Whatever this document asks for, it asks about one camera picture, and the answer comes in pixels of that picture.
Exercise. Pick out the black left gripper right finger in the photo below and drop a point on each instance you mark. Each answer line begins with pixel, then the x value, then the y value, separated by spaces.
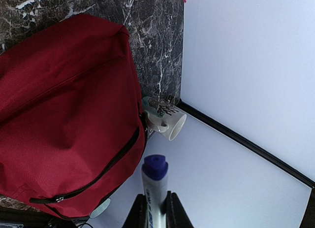
pixel 176 217

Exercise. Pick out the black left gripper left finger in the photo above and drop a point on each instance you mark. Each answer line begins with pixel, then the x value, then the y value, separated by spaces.
pixel 137 214

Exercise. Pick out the white pen purple cap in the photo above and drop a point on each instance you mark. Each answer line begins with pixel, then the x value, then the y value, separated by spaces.
pixel 155 180

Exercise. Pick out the red backpack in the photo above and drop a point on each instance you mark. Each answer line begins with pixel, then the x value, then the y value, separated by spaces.
pixel 72 128

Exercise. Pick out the white mug with red pattern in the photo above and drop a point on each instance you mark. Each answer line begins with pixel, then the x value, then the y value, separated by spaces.
pixel 163 118

